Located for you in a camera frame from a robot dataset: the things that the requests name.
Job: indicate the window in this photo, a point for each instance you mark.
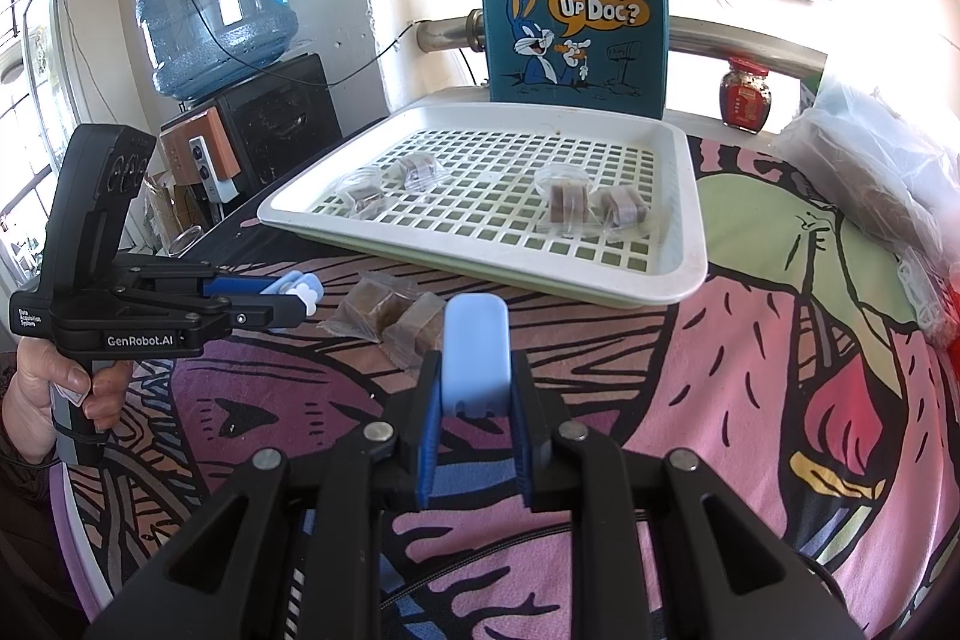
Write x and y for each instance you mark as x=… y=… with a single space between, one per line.
x=30 y=85

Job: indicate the person's left forearm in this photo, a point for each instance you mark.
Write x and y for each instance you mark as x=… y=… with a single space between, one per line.
x=30 y=520

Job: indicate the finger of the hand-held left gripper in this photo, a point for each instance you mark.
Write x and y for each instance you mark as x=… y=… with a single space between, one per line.
x=270 y=312
x=240 y=287

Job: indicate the red sauce jar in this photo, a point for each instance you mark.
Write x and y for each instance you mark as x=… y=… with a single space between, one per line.
x=745 y=100

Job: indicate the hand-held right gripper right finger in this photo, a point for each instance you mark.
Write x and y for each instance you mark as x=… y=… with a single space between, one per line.
x=523 y=456

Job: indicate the metal pipe rail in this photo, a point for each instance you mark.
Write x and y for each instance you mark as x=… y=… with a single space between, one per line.
x=442 y=33

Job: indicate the white plastic packaging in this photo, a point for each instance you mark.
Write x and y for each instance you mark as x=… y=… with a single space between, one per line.
x=921 y=295

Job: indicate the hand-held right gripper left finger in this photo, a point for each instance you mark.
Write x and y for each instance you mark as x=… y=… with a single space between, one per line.
x=427 y=452

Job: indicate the cardboard box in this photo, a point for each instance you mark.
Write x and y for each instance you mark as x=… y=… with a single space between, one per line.
x=161 y=205

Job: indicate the green white carton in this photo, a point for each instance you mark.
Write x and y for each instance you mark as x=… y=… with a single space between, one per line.
x=810 y=99

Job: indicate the clear plastic bag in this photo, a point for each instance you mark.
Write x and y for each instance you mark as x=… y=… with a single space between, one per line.
x=862 y=160

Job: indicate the red object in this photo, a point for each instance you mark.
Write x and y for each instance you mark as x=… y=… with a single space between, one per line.
x=952 y=310

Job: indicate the white perforated plastic tray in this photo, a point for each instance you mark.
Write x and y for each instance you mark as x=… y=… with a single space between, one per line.
x=675 y=265

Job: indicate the black water dispenser cabinet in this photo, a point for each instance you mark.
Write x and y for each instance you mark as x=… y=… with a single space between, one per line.
x=285 y=123

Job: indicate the wooden switch box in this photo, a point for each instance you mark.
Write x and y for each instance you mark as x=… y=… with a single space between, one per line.
x=217 y=138

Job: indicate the person's left hand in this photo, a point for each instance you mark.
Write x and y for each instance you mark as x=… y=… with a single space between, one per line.
x=30 y=385

